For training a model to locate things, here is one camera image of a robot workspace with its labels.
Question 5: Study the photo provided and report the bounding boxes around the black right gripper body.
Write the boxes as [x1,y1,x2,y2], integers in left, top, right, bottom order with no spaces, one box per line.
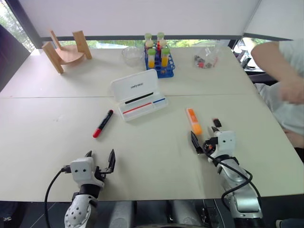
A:
[203,136,219,155]

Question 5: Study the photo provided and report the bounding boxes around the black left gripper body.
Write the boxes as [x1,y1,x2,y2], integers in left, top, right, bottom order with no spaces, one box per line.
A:
[94,165,113,185]

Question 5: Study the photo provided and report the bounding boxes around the white plastic pencil case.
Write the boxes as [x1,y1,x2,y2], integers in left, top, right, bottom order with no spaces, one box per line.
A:
[110,68,170,123]

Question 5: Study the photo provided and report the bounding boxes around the person's hand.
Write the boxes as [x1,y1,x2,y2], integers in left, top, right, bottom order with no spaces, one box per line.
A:
[279,79,304,105]

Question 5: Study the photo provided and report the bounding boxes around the orange highlighter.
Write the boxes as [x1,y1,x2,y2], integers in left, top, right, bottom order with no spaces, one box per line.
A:
[185,107,203,136]

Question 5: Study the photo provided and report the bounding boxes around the black marker with red cap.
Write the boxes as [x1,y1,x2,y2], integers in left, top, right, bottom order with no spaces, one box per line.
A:
[92,109,114,139]

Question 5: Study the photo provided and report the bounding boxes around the thin red pen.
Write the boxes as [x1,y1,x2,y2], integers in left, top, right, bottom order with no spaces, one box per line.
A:
[123,102,153,114]

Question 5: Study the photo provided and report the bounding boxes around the black pen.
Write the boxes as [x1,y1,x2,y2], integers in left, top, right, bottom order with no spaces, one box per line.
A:
[124,92,153,105]

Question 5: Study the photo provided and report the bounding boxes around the person in white shirt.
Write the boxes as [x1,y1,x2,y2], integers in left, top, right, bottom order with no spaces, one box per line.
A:
[256,38,304,136]

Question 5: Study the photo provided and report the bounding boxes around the clear bag of small parts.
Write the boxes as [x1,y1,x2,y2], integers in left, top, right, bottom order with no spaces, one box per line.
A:
[191,44,226,70]

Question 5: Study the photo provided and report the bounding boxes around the blue test tube rack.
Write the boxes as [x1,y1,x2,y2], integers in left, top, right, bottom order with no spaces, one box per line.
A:
[144,44,175,79]

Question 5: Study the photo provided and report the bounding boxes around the red liquid test tube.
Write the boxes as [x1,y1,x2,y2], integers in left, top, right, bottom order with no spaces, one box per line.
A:
[154,41,161,67]

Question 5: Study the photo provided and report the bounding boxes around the green-capped orange liquid tube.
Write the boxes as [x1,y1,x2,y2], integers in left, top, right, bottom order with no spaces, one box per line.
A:
[147,47,157,68]
[161,47,171,67]

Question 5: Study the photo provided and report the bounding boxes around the wooden curved stand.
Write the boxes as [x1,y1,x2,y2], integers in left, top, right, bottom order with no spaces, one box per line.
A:
[42,29,93,75]

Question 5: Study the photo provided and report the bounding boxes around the clear plastic bowl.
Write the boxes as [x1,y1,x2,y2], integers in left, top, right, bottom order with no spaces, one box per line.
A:
[121,46,145,67]

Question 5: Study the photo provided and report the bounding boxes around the dark board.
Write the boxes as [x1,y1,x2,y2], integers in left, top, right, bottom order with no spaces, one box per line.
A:
[0,23,32,93]

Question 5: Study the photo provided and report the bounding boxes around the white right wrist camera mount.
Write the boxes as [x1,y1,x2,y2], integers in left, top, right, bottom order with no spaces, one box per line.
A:
[209,130,237,159]

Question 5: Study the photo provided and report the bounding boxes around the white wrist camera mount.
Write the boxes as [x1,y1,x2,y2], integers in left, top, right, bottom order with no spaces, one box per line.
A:
[209,130,237,159]
[69,157,105,189]

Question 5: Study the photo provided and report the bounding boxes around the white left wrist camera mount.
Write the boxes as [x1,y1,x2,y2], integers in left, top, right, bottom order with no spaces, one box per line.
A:
[69,157,105,189]

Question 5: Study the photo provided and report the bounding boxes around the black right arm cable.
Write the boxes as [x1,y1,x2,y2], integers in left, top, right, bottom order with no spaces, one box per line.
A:
[203,149,263,211]

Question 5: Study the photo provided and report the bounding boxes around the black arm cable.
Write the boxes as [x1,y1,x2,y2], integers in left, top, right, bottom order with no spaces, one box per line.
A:
[44,167,72,228]
[203,149,263,211]

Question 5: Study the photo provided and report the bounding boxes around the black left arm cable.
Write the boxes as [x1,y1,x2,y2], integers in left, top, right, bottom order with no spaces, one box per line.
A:
[44,167,72,228]

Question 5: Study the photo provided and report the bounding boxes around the dark window frame bar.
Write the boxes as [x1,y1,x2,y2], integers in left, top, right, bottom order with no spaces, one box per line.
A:
[39,34,243,41]

